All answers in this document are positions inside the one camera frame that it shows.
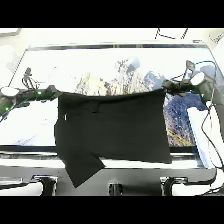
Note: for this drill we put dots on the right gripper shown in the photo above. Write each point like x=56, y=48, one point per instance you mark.
x=172, y=86

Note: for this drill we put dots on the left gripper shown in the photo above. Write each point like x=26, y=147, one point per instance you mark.
x=50, y=93

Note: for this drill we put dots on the black garment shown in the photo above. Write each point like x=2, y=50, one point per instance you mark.
x=113, y=126

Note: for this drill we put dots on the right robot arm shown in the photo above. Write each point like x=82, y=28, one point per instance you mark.
x=204, y=126

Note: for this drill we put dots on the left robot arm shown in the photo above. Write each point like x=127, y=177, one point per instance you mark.
x=10, y=96

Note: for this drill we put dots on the silver frame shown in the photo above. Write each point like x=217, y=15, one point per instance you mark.
x=110, y=181

